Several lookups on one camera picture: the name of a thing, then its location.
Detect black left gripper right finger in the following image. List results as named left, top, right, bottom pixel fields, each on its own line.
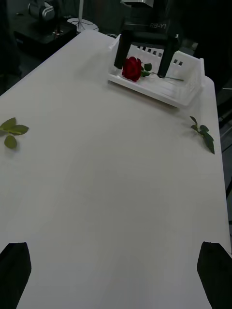
left=196, top=241, right=232, bottom=309

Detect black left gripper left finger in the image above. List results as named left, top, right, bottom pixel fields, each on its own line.
left=0, top=242, right=32, bottom=309

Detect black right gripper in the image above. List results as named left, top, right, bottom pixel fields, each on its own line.
left=114, top=1, right=181, bottom=79

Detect red rose with green stem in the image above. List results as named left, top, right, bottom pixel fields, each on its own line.
left=121, top=56, right=184, bottom=83

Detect shallow white plastic box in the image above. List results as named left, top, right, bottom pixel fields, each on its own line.
left=107, top=33, right=206, bottom=108

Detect white stand with round base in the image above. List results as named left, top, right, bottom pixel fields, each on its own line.
left=67, top=0, right=100, bottom=32

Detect black equipment case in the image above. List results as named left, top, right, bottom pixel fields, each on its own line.
left=14, top=19, right=77, bottom=52

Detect loose dark green leaf twig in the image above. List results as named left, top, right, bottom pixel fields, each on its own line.
left=189, top=116, right=216, bottom=155

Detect silver-grey robot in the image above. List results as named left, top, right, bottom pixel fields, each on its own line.
left=27, top=0, right=61, bottom=22

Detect loose light green leaf twig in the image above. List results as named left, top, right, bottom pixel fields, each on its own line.
left=0, top=117, right=29, bottom=149

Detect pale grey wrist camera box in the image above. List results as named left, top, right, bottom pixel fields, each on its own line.
left=120, top=0, right=156, bottom=5

